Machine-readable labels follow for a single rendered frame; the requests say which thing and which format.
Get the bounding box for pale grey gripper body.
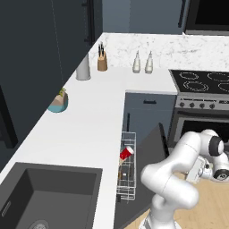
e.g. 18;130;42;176
185;157;207;183

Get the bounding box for dark dishwasher door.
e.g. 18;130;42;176
114;122;172;229

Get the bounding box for blue-grey cupboard door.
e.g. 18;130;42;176
122;106;176;147

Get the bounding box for red cup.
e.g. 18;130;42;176
119;145;135;161

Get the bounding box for steel oven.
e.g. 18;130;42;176
166;91;229;150

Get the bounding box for brown thin object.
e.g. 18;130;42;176
118;157;127;181

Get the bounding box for blue-grey drawer front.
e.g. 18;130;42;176
123;91;178;109

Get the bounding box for black hob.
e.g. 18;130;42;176
168;69;229;95

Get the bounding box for wooden knife block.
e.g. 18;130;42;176
97;41;108;72

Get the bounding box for dark grey sink basin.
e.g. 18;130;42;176
0;162;104;229

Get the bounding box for grey cylinder canister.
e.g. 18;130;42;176
75;53;91;81

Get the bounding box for teal potted plant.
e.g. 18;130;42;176
47;88;70;114

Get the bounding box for black microwave oven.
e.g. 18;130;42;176
183;0;229;37

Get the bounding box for dark tall cupboards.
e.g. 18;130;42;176
0;0;104;173

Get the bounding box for white wire dishwasher rack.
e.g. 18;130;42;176
116;131;138;204

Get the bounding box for black drawer handle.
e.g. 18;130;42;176
142;99;157;106

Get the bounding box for blue-grey wall cupboard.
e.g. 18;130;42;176
101;0;190;35

